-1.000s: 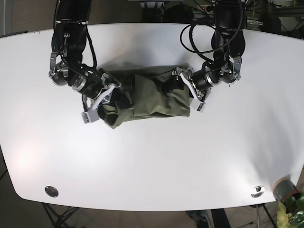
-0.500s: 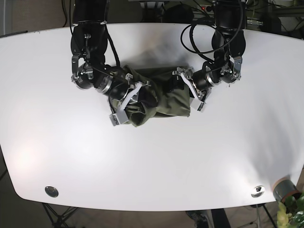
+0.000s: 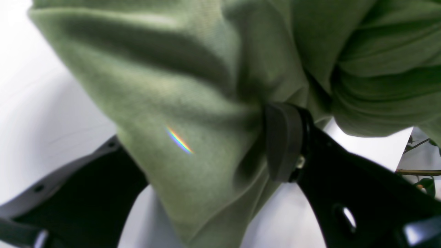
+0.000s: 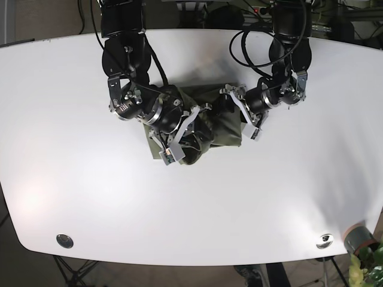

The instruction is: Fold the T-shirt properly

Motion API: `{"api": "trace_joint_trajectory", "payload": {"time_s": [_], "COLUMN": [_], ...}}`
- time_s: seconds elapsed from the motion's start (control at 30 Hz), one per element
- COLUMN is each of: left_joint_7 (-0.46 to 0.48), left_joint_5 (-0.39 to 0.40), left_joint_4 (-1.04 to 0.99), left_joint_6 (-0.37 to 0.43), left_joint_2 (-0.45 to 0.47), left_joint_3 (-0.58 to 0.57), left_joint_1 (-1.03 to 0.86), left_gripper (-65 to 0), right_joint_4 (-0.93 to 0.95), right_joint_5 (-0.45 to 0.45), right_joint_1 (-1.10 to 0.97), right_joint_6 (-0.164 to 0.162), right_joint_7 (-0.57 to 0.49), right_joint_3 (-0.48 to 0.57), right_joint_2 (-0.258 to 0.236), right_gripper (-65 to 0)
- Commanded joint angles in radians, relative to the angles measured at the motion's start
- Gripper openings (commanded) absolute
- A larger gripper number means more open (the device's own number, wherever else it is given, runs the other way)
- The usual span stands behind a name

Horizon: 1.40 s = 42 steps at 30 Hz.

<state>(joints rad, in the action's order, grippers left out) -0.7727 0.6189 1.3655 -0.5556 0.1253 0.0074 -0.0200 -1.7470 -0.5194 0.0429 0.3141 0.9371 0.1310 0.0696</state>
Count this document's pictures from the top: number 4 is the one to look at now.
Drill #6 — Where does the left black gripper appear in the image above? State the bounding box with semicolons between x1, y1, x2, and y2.
220;78;284;141

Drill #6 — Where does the silver table grommet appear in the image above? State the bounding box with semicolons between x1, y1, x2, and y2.
315;233;334;249
56;234;74;249

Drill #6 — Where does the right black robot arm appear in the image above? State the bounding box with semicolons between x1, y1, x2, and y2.
96;1;213;165

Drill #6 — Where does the left silver table grommet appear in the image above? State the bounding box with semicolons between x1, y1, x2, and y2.
56;234;74;249

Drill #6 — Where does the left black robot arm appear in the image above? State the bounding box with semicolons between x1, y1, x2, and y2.
220;1;312;139

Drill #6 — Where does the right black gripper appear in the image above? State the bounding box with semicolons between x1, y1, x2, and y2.
142;90;214;165

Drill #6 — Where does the right silver table grommet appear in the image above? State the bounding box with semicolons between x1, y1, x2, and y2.
315;233;334;249

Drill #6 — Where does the grey plant pot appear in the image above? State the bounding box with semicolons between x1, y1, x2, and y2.
342;223;379;256

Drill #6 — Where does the olive green T-shirt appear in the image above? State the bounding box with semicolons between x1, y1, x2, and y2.
138;85;242;165

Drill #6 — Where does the green potted plant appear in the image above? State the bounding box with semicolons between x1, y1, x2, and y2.
348;243;382;287

